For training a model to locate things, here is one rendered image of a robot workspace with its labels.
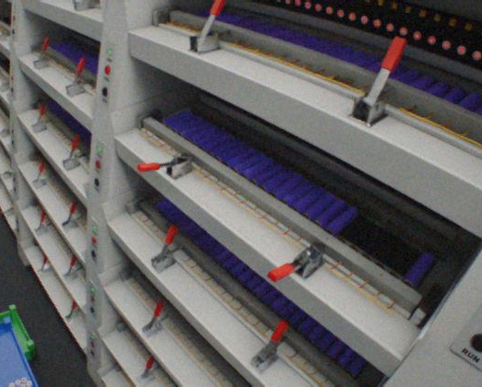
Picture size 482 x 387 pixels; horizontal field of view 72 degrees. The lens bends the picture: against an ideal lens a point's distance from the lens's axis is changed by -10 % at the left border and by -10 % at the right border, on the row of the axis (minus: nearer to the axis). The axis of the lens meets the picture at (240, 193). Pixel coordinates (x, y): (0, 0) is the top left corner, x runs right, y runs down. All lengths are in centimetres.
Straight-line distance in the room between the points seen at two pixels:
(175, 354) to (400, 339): 52
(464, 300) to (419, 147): 15
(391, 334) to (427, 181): 18
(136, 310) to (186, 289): 25
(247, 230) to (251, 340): 20
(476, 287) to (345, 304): 16
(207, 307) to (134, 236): 23
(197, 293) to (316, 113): 40
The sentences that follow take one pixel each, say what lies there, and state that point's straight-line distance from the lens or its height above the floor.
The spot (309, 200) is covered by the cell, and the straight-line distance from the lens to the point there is 54.
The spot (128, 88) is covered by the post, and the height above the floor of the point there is 99.
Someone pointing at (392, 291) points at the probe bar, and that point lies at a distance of 46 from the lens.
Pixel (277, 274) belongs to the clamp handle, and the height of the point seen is 92.
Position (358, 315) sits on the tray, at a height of 90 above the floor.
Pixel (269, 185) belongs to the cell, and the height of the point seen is 94.
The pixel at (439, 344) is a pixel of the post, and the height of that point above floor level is 94.
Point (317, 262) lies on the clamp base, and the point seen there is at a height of 91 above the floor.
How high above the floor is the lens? 117
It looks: 27 degrees down
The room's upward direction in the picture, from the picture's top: 16 degrees clockwise
